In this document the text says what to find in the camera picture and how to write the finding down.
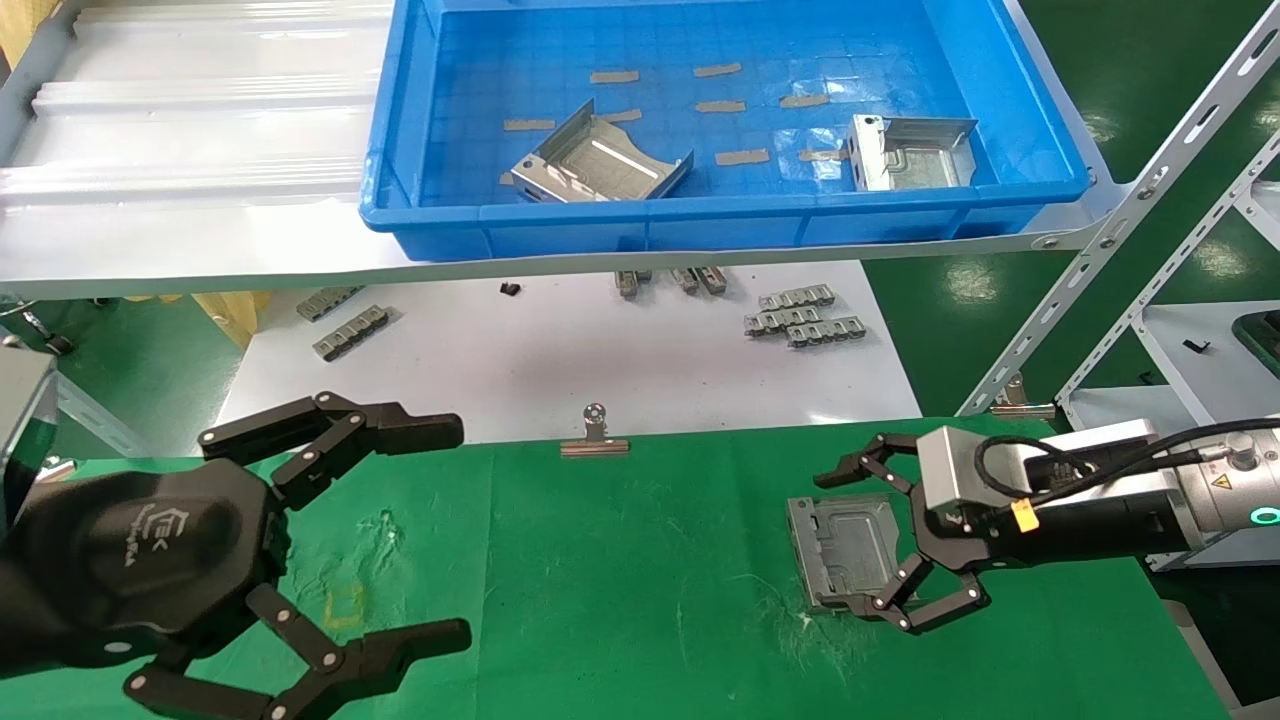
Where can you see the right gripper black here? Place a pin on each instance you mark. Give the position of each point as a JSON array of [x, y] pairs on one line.
[[1090, 528]]

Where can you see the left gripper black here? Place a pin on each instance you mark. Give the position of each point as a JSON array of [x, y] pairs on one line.
[[130, 560]]

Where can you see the stamped metal bracket part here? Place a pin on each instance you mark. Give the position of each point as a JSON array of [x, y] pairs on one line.
[[845, 550], [915, 160], [600, 165]]

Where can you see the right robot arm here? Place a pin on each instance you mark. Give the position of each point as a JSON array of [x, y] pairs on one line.
[[1230, 500]]

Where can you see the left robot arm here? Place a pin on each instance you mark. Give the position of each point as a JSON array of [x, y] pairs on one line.
[[10, 630]]

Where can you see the silver binder clip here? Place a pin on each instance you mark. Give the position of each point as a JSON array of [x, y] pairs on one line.
[[1020, 408], [595, 447], [55, 468]]

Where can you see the grey metal connector strip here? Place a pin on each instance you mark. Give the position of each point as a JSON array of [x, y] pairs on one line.
[[711, 279], [825, 331], [627, 283], [780, 320], [796, 297], [684, 280], [350, 332], [328, 303]]

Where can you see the yellow cardboard box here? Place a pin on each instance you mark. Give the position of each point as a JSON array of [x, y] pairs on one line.
[[230, 312], [20, 30]]

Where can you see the blue plastic bin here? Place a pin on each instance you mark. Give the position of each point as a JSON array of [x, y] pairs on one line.
[[480, 215]]

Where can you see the white rack shelf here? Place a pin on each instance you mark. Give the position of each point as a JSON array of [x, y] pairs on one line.
[[1200, 375], [1262, 215]]

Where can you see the beige tape strip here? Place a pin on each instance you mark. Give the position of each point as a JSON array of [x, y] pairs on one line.
[[620, 116], [614, 76], [720, 105], [718, 70], [741, 157], [820, 155], [805, 100], [528, 125]]

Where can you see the grey metal ramp shelf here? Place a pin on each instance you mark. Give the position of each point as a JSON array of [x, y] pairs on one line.
[[200, 200]]

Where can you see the metal caster fitting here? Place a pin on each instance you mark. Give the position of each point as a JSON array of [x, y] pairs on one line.
[[45, 335]]

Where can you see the dark green edged tray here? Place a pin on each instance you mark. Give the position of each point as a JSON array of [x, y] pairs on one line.
[[1262, 340]]

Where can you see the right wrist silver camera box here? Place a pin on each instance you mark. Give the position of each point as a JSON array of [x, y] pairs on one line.
[[945, 475]]

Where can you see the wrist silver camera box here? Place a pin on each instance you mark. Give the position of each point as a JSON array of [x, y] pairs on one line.
[[945, 475], [20, 420]]

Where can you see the grey metal frame bar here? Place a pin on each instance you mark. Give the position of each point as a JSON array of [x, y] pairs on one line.
[[100, 415]]

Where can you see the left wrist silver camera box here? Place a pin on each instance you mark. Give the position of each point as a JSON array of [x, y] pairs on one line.
[[20, 420]]

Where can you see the slotted grey rack post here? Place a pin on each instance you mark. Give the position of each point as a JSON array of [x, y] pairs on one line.
[[1150, 185], [1180, 265]]

